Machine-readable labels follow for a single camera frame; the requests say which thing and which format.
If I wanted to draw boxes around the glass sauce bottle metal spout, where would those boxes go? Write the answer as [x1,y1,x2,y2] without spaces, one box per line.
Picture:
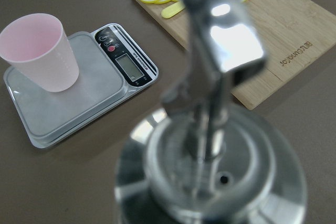
[114,0,307,223]

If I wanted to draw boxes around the pink plastic cup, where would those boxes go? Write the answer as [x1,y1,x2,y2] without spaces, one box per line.
[1,13,79,92]

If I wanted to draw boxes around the digital kitchen scale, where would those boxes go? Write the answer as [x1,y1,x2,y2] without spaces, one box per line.
[4,23,159,148]

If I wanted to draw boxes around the yellow plastic knife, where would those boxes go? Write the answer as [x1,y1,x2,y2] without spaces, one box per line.
[161,1,185,19]

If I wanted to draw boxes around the bamboo cutting board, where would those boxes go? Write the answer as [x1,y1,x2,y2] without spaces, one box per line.
[130,0,336,111]

